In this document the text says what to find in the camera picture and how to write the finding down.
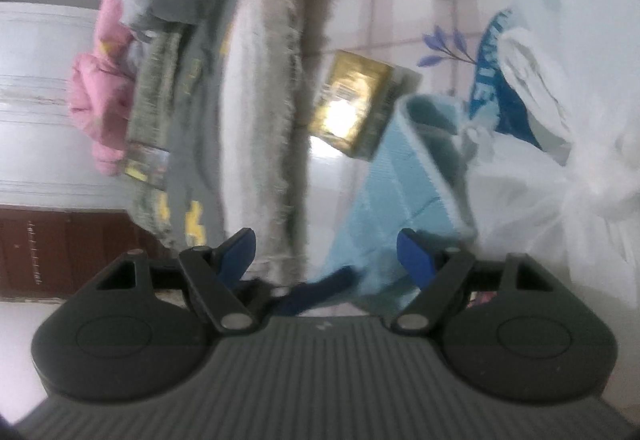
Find light blue towel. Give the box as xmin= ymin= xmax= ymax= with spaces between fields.
xmin=319 ymin=94 xmax=475 ymax=316

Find white plastic bag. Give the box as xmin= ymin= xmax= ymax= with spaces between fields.
xmin=466 ymin=0 xmax=639 ymax=308

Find brown wooden cabinet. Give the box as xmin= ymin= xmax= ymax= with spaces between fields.
xmin=1 ymin=206 xmax=170 ymax=298

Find gold foil packet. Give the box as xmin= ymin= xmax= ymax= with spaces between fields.
xmin=309 ymin=50 xmax=397 ymax=160

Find pink quilted blanket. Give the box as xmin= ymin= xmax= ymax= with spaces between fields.
xmin=67 ymin=0 xmax=222 ymax=176

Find white fluffy blanket edge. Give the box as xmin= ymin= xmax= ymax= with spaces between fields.
xmin=219 ymin=0 xmax=323 ymax=284

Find checkered floral bed sheet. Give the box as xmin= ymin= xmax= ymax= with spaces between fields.
xmin=303 ymin=0 xmax=512 ymax=275

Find grey patterned bed cover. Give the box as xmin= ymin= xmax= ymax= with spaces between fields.
xmin=120 ymin=0 xmax=238 ymax=250

